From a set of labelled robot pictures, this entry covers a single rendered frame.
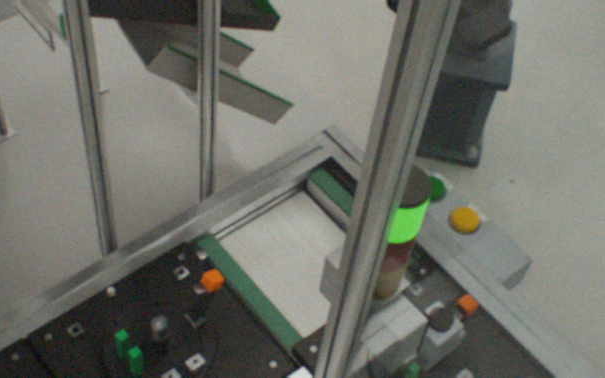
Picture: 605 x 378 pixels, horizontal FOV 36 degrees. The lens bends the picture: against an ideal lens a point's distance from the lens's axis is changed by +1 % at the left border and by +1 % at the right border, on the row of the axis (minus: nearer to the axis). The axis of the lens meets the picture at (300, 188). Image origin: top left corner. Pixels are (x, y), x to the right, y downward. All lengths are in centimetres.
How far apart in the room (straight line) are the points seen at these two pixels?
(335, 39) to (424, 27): 111
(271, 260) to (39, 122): 48
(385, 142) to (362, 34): 104
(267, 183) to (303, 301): 18
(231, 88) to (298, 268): 27
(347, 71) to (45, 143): 54
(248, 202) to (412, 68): 72
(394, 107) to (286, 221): 71
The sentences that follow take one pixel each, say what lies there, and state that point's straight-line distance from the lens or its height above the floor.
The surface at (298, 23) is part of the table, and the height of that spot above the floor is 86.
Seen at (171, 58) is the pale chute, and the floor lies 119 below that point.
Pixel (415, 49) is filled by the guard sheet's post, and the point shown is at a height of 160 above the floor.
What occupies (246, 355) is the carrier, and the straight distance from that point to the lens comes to 119.
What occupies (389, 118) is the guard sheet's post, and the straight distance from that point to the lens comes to 70.
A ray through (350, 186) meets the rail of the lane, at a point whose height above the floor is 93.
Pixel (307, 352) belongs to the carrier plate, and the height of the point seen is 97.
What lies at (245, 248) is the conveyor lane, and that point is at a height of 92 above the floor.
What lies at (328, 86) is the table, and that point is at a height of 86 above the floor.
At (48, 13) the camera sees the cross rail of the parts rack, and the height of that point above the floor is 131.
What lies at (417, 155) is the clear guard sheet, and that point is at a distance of 70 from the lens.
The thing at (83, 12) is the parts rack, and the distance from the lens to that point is 100.
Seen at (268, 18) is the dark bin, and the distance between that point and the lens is 122.
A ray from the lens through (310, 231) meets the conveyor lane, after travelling 136.
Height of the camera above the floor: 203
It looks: 52 degrees down
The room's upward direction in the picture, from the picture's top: 8 degrees clockwise
